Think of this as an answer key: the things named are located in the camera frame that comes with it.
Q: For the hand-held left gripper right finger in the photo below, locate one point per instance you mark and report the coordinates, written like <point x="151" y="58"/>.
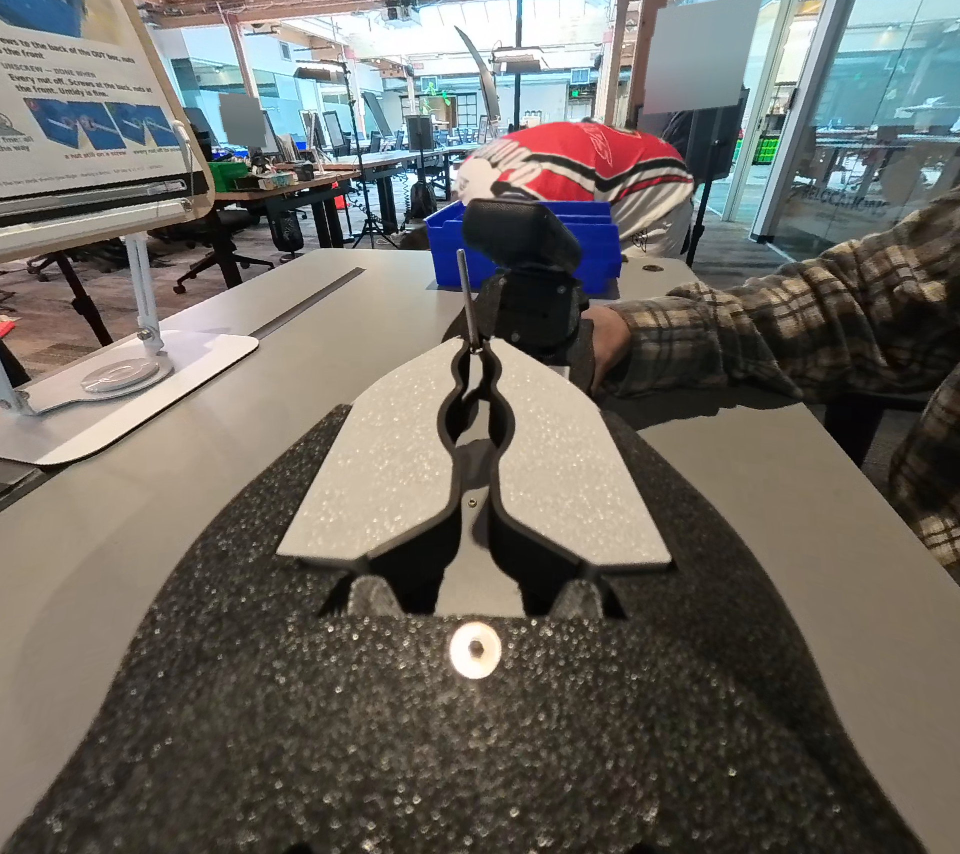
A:
<point x="577" y="472"/>

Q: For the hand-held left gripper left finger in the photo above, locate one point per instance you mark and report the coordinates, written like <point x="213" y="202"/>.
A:
<point x="382" y="472"/>

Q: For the long metal bolt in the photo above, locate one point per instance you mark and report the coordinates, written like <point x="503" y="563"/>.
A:
<point x="466" y="299"/>

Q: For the person's right forearm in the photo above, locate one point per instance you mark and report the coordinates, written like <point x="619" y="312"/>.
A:
<point x="787" y="322"/>

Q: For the person's right hand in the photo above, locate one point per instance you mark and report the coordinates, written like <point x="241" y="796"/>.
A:
<point x="611" y="344"/>

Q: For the blue plastic bin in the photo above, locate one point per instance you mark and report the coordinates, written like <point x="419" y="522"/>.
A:
<point x="450" y="254"/>

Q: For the white curved banner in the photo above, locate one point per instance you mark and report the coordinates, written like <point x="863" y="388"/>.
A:
<point x="484" y="74"/>

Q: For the wooden office desk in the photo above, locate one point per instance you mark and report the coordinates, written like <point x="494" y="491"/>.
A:
<point x="315" y="179"/>

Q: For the black tripod light stand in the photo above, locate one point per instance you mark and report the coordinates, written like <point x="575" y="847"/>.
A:
<point x="319" y="73"/>

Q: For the black office chair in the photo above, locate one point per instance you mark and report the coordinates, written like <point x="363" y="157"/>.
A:
<point x="225" y="224"/>

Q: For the stack of green bins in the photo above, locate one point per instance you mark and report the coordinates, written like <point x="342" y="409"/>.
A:
<point x="225" y="176"/>

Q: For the instruction board on white stand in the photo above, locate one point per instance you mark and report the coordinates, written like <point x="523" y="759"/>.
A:
<point x="75" y="82"/>

